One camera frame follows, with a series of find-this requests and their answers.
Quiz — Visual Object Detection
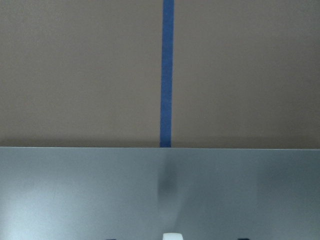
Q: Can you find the white plastic cup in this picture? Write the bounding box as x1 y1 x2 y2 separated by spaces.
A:
162 232 183 240

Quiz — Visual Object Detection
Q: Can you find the silver closed laptop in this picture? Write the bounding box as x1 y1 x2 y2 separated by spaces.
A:
0 147 320 240

